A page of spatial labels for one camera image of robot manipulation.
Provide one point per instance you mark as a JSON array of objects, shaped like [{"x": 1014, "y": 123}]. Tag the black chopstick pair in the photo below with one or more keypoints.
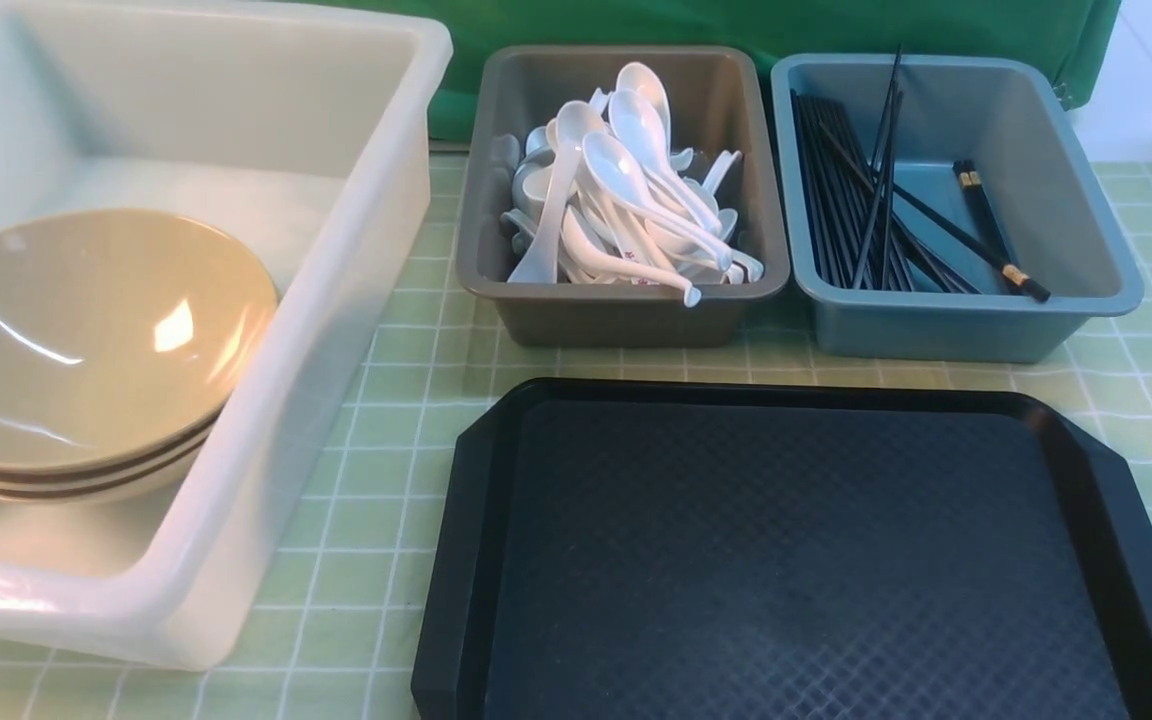
[{"x": 868, "y": 275}]

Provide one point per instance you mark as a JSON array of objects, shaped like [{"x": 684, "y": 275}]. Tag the white soup spoon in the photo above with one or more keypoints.
[{"x": 615, "y": 170}]

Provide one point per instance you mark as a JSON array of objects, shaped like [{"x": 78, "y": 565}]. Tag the pile of black chopsticks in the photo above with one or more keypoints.
[{"x": 836, "y": 187}]

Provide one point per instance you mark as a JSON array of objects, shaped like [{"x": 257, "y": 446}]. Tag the grey plastic spoon bin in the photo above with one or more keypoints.
[{"x": 716, "y": 105}]

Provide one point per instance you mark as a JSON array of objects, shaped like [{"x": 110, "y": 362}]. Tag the large white plastic tub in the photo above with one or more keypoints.
[{"x": 301, "y": 130}]

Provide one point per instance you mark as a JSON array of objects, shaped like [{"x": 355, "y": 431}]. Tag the green checkered tablecloth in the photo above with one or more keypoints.
[{"x": 335, "y": 624}]

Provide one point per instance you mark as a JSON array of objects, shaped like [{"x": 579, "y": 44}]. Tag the green backdrop cloth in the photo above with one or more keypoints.
[{"x": 1066, "y": 41}]

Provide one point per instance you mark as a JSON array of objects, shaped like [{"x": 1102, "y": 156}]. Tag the stacked tan bowls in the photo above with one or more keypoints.
[{"x": 123, "y": 333}]

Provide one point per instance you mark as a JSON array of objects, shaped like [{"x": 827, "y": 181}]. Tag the black serving tray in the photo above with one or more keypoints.
[{"x": 658, "y": 550}]

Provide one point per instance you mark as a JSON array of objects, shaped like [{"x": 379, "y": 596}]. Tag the blue plastic chopstick bin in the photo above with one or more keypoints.
[{"x": 984, "y": 141}]

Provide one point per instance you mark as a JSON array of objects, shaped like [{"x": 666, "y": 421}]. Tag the pile of white spoons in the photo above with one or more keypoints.
[{"x": 600, "y": 195}]

